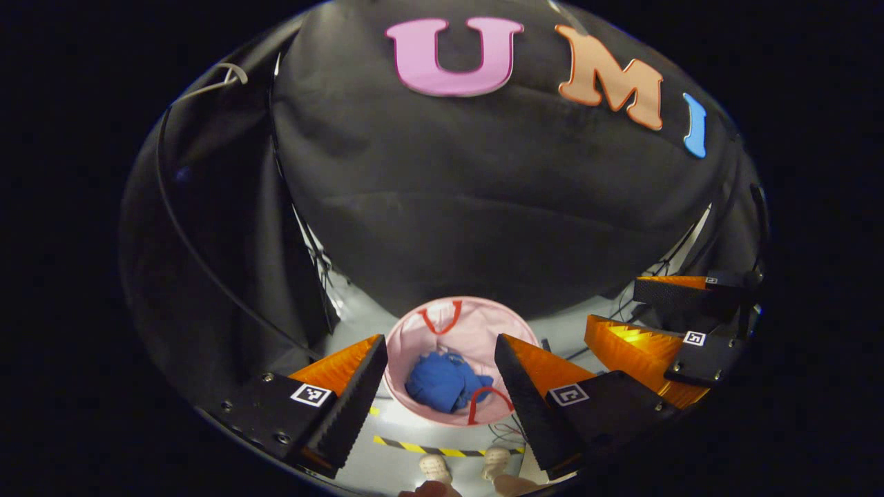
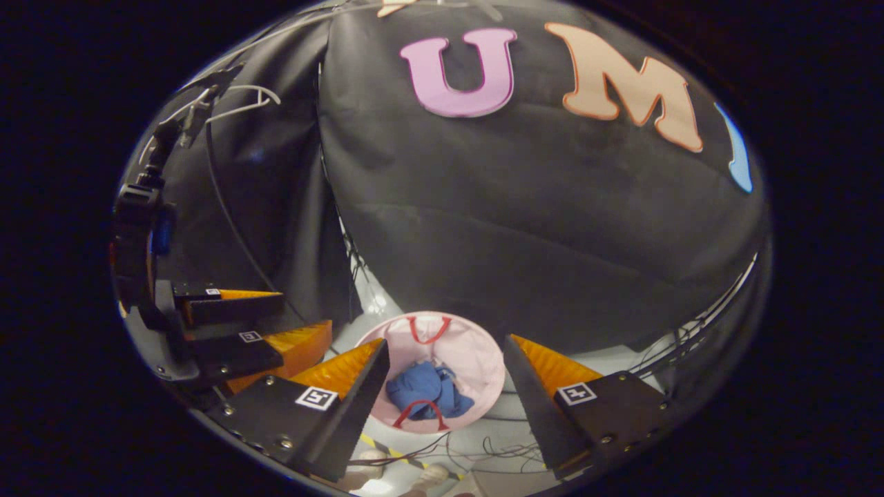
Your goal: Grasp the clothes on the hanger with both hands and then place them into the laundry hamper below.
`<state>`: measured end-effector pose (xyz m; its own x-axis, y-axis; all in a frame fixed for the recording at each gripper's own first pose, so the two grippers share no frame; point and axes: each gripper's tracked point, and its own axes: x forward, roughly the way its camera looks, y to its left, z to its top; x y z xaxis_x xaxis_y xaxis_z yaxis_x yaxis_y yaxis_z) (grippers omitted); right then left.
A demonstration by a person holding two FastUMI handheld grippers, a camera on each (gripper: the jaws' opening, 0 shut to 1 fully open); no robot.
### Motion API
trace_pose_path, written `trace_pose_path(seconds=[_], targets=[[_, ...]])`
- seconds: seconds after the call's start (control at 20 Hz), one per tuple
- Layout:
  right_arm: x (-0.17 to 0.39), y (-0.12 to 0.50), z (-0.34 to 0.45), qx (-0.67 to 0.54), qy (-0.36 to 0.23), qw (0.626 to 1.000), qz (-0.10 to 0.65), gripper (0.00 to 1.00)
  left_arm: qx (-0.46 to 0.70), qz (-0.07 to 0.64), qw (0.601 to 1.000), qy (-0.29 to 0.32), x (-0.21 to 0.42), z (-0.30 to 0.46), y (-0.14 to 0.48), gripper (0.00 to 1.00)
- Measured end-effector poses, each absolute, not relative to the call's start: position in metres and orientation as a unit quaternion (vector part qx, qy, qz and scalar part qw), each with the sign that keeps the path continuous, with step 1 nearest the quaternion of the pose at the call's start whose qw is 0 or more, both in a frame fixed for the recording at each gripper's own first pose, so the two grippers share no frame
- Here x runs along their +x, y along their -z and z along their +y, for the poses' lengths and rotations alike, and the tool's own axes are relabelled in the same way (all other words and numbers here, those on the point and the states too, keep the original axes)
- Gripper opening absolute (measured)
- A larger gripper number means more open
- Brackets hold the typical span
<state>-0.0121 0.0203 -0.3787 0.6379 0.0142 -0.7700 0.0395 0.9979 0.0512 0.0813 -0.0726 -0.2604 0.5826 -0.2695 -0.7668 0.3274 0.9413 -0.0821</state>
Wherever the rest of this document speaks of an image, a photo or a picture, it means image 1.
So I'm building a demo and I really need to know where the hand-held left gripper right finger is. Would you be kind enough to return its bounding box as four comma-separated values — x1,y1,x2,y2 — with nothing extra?
493,333,684,482

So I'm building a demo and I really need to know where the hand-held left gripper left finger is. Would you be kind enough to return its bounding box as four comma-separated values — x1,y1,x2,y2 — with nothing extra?
220,334,390,480

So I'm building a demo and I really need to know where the blue shirt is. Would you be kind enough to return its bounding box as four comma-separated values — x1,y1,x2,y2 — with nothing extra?
405,351,494,415

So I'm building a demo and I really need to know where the pink laundry hamper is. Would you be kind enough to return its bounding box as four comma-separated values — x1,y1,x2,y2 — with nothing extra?
383,297,543,427

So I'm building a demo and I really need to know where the person's white shoe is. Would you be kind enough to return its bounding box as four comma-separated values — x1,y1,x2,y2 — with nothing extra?
419,454,454,485
481,447,513,482

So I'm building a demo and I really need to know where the yellow black floor tape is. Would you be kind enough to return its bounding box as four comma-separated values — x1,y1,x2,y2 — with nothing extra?
373,434,527,458

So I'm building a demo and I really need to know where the person's leg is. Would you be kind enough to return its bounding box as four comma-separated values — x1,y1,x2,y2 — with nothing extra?
492,474,548,497
399,480,465,497

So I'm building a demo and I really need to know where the black backdrop cloth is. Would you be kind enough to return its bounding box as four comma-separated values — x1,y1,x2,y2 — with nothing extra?
119,0,771,391

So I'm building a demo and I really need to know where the white wire hanger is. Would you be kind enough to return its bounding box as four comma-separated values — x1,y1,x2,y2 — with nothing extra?
178,62,249,102

